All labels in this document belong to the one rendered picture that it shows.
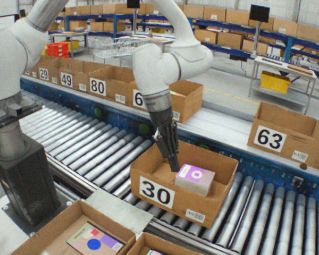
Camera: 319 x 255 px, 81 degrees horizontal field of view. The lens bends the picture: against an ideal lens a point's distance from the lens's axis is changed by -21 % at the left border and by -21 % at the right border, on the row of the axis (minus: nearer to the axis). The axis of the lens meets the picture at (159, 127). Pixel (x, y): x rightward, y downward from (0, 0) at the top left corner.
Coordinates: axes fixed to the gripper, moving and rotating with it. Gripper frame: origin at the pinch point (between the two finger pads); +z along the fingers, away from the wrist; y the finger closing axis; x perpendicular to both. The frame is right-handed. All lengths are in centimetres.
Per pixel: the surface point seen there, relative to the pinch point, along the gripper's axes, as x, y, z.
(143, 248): -6.3, 23.0, 24.8
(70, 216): -33.1, 30.6, 10.9
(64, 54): -495, -316, -107
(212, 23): -136, -496, -81
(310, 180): 51, -47, 39
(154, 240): -0.7, 21.1, 20.1
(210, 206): 11.7, 0.6, 18.6
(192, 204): 4.5, 0.8, 18.2
